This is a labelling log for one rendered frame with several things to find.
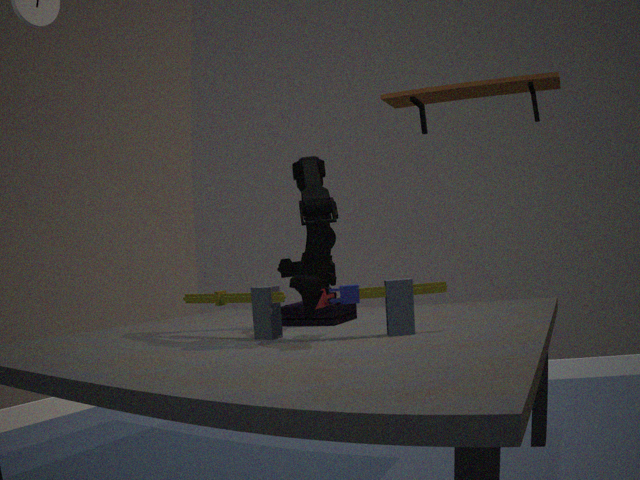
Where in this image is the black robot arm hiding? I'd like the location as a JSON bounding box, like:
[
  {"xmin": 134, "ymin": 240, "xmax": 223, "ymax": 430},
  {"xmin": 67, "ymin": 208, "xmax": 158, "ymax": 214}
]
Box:
[{"xmin": 277, "ymin": 156, "xmax": 338, "ymax": 278}]

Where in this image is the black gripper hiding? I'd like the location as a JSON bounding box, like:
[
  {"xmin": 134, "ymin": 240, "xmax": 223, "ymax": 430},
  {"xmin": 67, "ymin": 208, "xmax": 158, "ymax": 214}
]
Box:
[{"xmin": 289, "ymin": 248, "xmax": 337, "ymax": 320}]

